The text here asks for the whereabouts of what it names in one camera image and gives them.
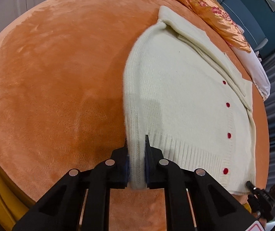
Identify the teal padded headboard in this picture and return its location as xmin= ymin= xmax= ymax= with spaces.
xmin=196 ymin=0 xmax=275 ymax=62

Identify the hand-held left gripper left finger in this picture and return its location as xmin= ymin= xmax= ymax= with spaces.
xmin=12 ymin=140 xmax=131 ymax=231

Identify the white pillow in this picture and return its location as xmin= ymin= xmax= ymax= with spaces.
xmin=143 ymin=0 xmax=271 ymax=100

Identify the orange floral satin pillow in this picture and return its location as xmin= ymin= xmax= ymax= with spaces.
xmin=172 ymin=0 xmax=251 ymax=53

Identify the cream knit cardigan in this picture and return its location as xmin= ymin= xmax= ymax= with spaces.
xmin=122 ymin=5 xmax=257 ymax=195

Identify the orange plush blanket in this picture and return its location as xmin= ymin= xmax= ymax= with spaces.
xmin=0 ymin=0 xmax=270 ymax=231

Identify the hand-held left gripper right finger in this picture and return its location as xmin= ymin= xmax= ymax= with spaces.
xmin=144 ymin=135 xmax=264 ymax=231

